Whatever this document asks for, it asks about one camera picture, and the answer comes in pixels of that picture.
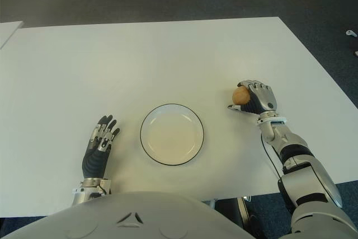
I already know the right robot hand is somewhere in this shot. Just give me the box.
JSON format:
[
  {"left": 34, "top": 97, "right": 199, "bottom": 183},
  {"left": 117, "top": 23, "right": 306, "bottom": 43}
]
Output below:
[{"left": 227, "top": 79, "right": 277, "bottom": 116}]

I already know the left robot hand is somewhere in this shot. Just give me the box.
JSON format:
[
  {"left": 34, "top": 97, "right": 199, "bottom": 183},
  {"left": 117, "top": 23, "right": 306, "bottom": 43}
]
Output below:
[{"left": 82, "top": 115, "right": 121, "bottom": 180}]

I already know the yellow-red apple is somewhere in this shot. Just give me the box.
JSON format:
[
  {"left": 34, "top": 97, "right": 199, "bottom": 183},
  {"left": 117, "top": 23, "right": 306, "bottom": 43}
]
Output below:
[{"left": 232, "top": 86, "right": 251, "bottom": 106}]

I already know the white plate with black rim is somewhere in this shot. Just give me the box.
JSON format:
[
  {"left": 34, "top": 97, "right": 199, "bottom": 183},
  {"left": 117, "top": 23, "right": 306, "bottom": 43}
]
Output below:
[{"left": 139, "top": 103, "right": 205, "bottom": 166}]

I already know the grey robot torso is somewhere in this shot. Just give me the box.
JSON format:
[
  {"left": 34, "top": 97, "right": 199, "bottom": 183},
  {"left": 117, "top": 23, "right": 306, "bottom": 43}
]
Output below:
[{"left": 0, "top": 191, "right": 258, "bottom": 239}]

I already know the black table leg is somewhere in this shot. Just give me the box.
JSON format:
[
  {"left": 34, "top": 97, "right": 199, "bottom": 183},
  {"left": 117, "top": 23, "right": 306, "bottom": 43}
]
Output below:
[{"left": 236, "top": 195, "right": 266, "bottom": 239}]

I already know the white side table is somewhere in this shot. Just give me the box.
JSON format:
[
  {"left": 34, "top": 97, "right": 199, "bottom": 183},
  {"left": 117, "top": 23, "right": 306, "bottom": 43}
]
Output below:
[{"left": 0, "top": 21, "right": 23, "bottom": 50}]

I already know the thin arm cable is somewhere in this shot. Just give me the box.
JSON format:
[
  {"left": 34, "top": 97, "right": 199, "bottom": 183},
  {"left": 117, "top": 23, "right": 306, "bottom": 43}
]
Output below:
[{"left": 261, "top": 134, "right": 281, "bottom": 180}]

